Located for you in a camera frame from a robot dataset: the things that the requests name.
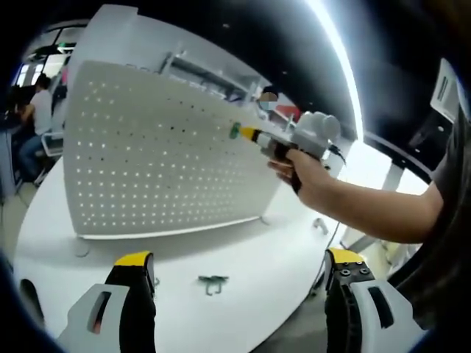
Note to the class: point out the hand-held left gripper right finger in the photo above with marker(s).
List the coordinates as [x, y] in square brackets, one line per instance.
[349, 316]

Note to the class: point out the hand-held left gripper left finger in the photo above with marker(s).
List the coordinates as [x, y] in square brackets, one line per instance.
[123, 320]

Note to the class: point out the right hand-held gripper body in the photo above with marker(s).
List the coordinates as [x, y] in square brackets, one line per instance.
[312, 136]

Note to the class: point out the white perforated mounting plate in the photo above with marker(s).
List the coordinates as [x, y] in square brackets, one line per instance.
[154, 165]

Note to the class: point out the person's right hand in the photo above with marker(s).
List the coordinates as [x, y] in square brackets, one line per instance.
[312, 180]

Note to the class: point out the red panel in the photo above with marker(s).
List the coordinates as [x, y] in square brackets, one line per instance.
[287, 109]

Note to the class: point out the ceiling light strip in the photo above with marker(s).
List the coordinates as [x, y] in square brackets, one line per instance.
[342, 55]

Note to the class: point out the white overhead rack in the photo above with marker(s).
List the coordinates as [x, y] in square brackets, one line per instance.
[206, 71]

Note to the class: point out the black oval mouse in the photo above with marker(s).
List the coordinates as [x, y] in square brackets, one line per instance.
[32, 301]

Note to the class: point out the person's dark shirt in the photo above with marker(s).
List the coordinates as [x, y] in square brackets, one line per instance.
[449, 239]

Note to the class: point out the white ceiling panel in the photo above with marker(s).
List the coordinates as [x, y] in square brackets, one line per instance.
[445, 92]

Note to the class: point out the white curved bracket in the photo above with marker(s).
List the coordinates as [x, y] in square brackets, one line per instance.
[323, 226]

